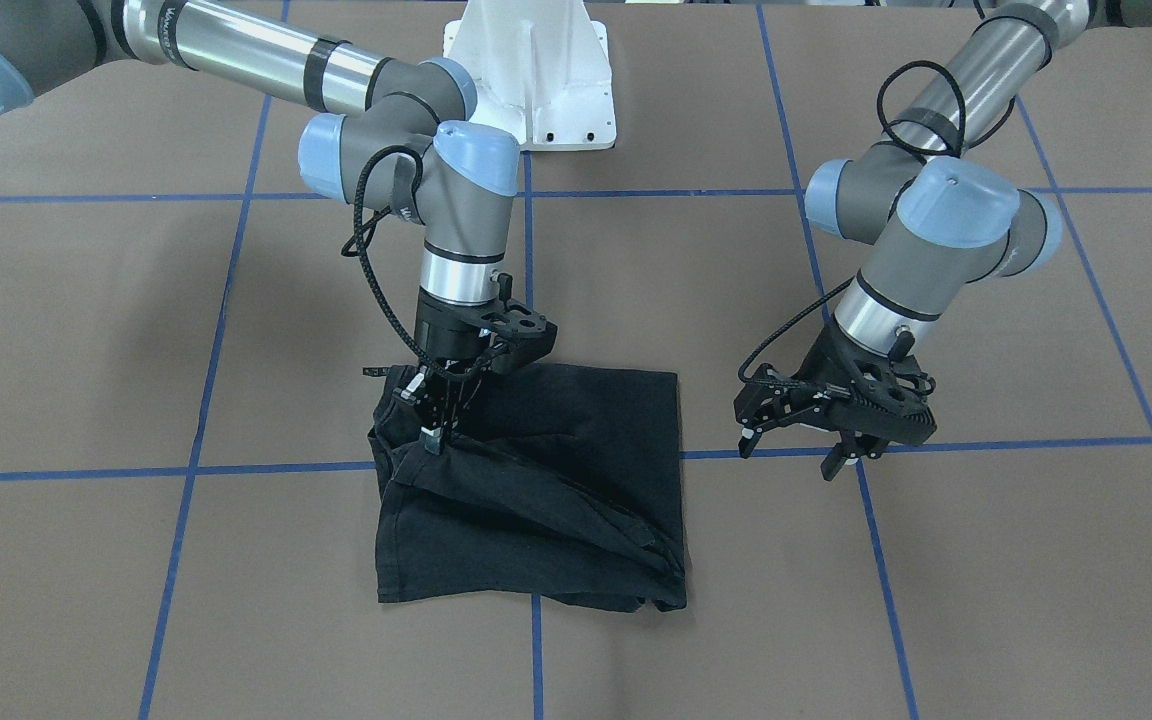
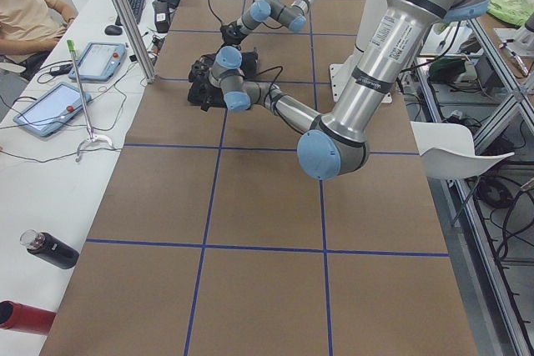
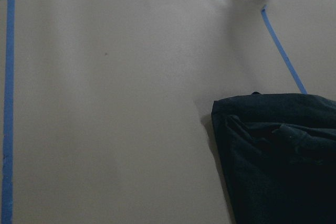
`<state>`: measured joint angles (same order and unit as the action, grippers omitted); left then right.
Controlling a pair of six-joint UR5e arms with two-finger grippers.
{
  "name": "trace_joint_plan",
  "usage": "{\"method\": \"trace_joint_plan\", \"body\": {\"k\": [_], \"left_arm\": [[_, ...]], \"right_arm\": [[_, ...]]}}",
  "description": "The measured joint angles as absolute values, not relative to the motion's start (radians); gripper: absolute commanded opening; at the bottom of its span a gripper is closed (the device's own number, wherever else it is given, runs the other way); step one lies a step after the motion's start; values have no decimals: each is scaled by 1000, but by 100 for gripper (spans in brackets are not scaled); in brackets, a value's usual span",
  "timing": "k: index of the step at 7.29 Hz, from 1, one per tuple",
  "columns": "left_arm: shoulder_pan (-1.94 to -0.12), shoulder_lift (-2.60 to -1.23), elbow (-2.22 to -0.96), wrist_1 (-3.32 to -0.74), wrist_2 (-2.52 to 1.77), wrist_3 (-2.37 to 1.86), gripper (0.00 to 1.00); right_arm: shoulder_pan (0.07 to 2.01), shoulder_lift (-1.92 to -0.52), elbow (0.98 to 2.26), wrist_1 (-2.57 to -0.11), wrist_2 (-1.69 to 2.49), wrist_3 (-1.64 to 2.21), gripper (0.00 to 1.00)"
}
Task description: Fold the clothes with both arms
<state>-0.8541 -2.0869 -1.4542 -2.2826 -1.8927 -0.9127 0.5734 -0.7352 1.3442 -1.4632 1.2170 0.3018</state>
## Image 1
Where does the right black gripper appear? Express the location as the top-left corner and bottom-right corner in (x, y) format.
(394, 290), (558, 455)

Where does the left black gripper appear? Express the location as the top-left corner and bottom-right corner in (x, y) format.
(733, 325), (937, 482)

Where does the black graphic t-shirt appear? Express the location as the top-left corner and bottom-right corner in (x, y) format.
(367, 363), (689, 612)

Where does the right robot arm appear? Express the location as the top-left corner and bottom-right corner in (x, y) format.
(0, 1), (556, 454)

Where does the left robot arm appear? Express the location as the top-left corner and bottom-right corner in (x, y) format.
(733, 1), (1094, 480)

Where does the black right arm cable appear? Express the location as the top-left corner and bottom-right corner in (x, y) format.
(341, 145), (457, 381)

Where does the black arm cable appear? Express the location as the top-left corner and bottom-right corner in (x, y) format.
(341, 145), (457, 381)
(738, 60), (1017, 382)

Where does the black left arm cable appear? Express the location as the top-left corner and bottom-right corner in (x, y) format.
(738, 60), (1017, 382)

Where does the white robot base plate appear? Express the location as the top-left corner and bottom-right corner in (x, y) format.
(442, 1), (617, 152)

